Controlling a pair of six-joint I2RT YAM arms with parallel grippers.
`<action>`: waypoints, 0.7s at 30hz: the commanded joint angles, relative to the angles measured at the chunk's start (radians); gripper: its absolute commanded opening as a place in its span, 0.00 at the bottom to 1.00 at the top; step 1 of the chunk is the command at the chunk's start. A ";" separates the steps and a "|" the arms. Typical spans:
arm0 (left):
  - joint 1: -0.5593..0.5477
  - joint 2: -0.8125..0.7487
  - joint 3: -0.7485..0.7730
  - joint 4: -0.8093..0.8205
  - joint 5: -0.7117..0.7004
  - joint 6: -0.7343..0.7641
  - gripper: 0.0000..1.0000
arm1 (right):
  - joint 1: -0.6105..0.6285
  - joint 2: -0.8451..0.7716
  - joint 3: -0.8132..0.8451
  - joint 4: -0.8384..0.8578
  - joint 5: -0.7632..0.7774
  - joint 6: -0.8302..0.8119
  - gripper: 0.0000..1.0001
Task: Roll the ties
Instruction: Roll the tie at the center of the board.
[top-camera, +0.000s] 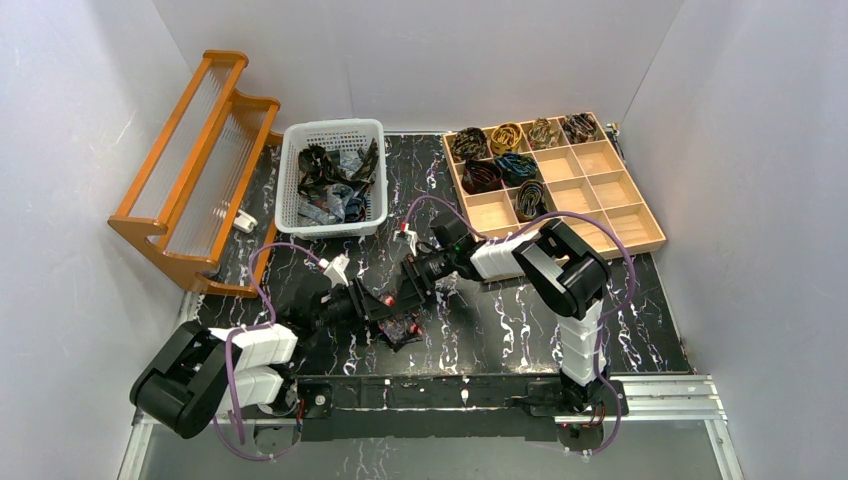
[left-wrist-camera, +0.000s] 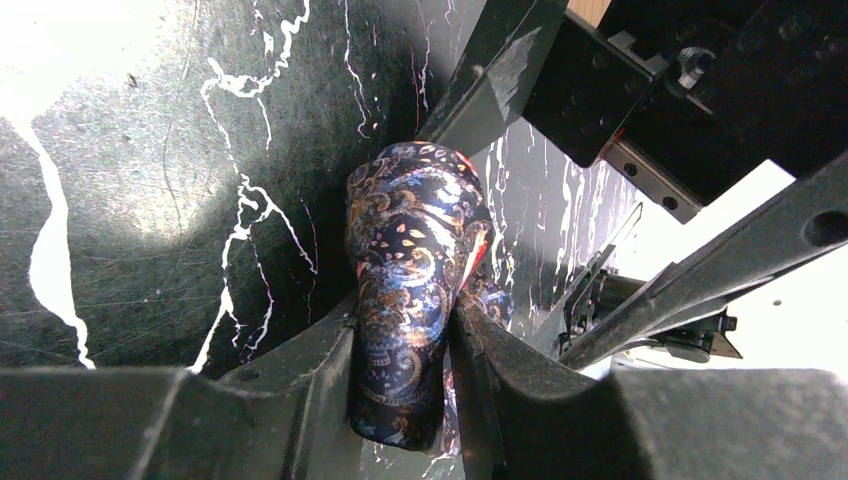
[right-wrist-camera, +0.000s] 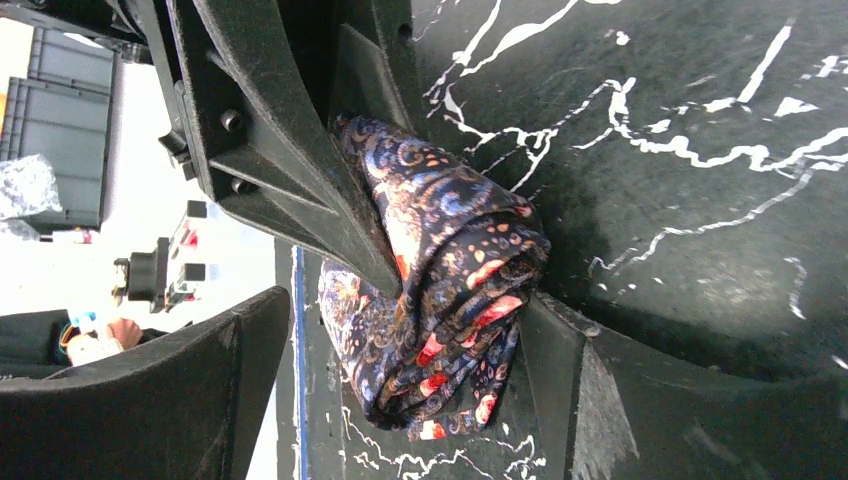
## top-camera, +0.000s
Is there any dark paisley red-dotted tie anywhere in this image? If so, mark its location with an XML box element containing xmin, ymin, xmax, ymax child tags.
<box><xmin>373</xmin><ymin>293</ymin><xmax>427</xmax><ymax>352</ymax></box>

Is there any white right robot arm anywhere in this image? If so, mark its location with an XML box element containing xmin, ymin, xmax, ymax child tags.
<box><xmin>393</xmin><ymin>216</ymin><xmax>611</xmax><ymax>415</ymax></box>

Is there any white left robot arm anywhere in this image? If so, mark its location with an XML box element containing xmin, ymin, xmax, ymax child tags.
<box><xmin>129</xmin><ymin>280</ymin><xmax>401</xmax><ymax>439</ymax></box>

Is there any pile of ties in basket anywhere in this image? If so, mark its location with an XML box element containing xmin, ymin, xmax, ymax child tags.
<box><xmin>298</xmin><ymin>140</ymin><xmax>379</xmax><ymax>227</ymax></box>

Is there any rolled maroon tie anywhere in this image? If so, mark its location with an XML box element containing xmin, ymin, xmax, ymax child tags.
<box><xmin>461</xmin><ymin>160</ymin><xmax>503</xmax><ymax>195</ymax></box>

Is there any rolled grey striped tie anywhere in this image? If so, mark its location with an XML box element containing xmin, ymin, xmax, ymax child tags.
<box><xmin>514</xmin><ymin>180</ymin><xmax>548</xmax><ymax>222</ymax></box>

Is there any light wooden compartment tray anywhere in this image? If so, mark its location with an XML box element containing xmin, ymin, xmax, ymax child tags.
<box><xmin>443</xmin><ymin>112</ymin><xmax>666</xmax><ymax>259</ymax></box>

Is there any rolled blue patterned tie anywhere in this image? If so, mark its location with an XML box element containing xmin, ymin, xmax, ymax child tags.
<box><xmin>494</xmin><ymin>152</ymin><xmax>538</xmax><ymax>188</ymax></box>

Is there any rolled black gold tie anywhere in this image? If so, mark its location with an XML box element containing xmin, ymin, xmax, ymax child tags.
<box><xmin>451</xmin><ymin>127</ymin><xmax>490</xmax><ymax>162</ymax></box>

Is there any white plug on table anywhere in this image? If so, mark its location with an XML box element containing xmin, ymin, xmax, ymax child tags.
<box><xmin>233</xmin><ymin>209</ymin><xmax>258</xmax><ymax>234</ymax></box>

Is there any rolled yellow tie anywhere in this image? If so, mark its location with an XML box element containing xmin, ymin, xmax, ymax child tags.
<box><xmin>489</xmin><ymin>122</ymin><xmax>526</xmax><ymax>156</ymax></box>

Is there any white plastic basket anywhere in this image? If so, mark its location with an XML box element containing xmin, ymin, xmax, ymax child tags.
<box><xmin>274</xmin><ymin>119</ymin><xmax>388</xmax><ymax>240</ymax></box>

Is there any rolled brown patterned tie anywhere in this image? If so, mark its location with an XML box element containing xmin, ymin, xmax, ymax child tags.
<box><xmin>527</xmin><ymin>118</ymin><xmax>561</xmax><ymax>150</ymax></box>

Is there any orange wooden rack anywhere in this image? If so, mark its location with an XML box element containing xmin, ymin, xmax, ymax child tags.
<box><xmin>108</xmin><ymin>50</ymin><xmax>283</xmax><ymax>297</ymax></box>

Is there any rolled dark striped tie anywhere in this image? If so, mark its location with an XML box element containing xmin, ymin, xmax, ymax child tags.
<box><xmin>562</xmin><ymin>112</ymin><xmax>598</xmax><ymax>144</ymax></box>

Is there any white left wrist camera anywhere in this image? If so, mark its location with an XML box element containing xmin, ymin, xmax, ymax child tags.
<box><xmin>318</xmin><ymin>253</ymin><xmax>350</xmax><ymax>287</ymax></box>

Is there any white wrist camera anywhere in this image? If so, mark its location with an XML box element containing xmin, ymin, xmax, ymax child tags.
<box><xmin>392</xmin><ymin>222</ymin><xmax>419</xmax><ymax>256</ymax></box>
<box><xmin>318</xmin><ymin>253</ymin><xmax>350</xmax><ymax>287</ymax></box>

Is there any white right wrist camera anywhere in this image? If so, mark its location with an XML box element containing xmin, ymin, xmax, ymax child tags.
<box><xmin>392</xmin><ymin>222</ymin><xmax>419</xmax><ymax>256</ymax></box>

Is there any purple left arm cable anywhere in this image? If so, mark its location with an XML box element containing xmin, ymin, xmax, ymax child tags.
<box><xmin>211</xmin><ymin>242</ymin><xmax>326</xmax><ymax>462</ymax></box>

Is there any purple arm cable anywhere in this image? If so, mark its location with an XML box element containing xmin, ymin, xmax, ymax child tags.
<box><xmin>211</xmin><ymin>242</ymin><xmax>326</xmax><ymax>462</ymax></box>
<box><xmin>404</xmin><ymin>195</ymin><xmax>639</xmax><ymax>458</ymax></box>

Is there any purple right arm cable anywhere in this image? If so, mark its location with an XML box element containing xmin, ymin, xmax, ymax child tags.
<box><xmin>404</xmin><ymin>195</ymin><xmax>639</xmax><ymax>458</ymax></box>

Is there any aluminium frame rail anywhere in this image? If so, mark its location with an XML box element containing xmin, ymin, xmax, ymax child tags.
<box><xmin>119</xmin><ymin>373</ymin><xmax>743</xmax><ymax>479</ymax></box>

